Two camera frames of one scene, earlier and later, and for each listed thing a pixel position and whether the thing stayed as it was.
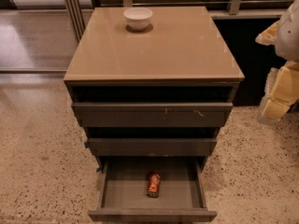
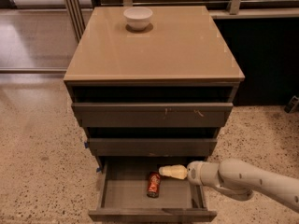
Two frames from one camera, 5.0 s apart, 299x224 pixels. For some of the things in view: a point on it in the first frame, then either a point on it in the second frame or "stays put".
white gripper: [288, 35] → [194, 173]
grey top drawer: [152, 114] stays put
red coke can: [154, 184] stays put
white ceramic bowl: [137, 18] stays put
